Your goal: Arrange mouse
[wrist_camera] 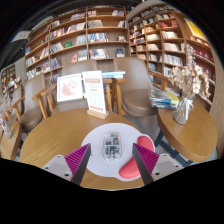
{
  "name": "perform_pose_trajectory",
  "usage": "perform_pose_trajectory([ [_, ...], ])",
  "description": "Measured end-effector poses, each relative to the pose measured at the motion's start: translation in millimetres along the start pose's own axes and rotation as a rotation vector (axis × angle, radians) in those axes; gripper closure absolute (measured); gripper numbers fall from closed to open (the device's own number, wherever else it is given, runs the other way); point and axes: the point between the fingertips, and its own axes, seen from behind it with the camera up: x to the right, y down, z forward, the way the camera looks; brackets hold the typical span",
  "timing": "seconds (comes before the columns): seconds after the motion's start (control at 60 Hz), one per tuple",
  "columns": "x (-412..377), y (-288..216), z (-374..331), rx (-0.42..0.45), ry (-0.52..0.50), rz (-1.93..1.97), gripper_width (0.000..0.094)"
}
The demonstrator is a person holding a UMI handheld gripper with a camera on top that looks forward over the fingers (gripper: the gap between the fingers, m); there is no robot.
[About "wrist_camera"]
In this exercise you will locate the glass vase with beige flowers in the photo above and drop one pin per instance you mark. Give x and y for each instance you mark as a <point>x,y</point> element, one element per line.
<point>183,110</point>

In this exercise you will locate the white mouse pad, red wrist rest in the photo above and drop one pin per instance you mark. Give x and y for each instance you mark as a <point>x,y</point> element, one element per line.
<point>100,166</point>

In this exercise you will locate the white hanging ceiling sign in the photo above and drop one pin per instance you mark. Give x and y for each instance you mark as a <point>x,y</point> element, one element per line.
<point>21,36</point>

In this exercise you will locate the stack of colourful books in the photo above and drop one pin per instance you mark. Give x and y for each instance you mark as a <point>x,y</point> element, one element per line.
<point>163,99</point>

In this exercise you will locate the round wooden side table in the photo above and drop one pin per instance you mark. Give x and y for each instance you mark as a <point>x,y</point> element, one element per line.
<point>190,136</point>
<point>10,145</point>

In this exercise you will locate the transparent computer mouse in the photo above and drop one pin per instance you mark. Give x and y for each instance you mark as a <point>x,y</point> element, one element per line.
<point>111,146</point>

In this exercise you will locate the white framed picture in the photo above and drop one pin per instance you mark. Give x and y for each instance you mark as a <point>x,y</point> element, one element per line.
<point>69,88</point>

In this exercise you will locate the stack of light blue books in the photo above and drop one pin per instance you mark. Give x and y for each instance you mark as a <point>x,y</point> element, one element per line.
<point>113,74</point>

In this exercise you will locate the white and red table sign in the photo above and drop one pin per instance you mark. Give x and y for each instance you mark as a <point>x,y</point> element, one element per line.
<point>94,95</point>

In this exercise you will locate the curved wooden bookshelf unit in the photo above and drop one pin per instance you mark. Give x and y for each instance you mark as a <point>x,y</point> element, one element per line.
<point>163,40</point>

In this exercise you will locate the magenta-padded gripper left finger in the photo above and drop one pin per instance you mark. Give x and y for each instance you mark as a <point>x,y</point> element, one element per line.
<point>59,165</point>

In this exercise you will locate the small distant bookshelf unit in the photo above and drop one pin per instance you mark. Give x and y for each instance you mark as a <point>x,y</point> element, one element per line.
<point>10,80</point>

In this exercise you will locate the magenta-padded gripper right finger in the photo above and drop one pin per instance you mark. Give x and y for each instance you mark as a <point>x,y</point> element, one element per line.
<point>164,165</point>

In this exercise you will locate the glass vase with pink flowers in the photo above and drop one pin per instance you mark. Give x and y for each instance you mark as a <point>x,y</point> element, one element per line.
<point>6,128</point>

